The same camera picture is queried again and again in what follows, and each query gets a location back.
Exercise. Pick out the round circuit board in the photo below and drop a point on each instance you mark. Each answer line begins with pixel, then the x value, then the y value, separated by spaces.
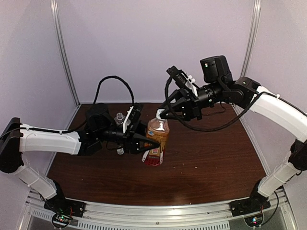
pixel 60 221
pixel 254 221

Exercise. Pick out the amber tea bottle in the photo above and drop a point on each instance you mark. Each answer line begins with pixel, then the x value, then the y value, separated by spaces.
pixel 158 131

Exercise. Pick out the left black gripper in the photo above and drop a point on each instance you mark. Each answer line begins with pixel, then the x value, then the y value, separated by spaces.
pixel 132 137

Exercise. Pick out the clear plastic bottle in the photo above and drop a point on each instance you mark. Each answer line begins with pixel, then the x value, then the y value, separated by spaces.
pixel 119 119

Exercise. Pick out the white cap of tea bottle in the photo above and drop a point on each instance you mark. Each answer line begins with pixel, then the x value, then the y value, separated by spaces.
pixel 158 114

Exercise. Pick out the left round circuit board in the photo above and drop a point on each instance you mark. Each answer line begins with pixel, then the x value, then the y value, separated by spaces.
pixel 60 221

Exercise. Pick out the right round circuit board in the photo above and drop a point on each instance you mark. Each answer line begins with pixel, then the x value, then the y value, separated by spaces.
pixel 254 221

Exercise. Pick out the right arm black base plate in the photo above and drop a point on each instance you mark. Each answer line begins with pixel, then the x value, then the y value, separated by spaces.
pixel 247 206

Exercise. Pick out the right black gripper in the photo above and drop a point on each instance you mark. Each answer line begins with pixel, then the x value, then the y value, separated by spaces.
pixel 189 105

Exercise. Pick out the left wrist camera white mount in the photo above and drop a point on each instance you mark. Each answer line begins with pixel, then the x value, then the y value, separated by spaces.
pixel 132 117

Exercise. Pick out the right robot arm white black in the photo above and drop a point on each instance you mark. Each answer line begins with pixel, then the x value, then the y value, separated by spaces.
pixel 251 96

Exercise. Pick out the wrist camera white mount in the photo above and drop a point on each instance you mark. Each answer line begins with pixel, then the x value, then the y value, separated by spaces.
pixel 132 117
pixel 183 80

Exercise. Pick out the left aluminium frame post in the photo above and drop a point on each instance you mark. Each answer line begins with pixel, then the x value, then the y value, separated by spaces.
pixel 62 50

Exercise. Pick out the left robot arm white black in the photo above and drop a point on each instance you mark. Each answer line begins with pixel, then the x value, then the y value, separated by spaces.
pixel 99 126

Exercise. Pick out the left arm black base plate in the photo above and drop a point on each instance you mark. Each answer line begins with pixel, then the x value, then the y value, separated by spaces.
pixel 67 207

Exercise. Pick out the right aluminium frame post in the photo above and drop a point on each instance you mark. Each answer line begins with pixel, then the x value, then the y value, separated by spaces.
pixel 255 20

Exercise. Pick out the aluminium frame post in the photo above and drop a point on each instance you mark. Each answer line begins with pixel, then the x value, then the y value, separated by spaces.
pixel 62 50
pixel 255 20

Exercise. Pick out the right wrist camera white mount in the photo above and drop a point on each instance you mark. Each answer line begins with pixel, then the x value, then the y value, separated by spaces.
pixel 183 80

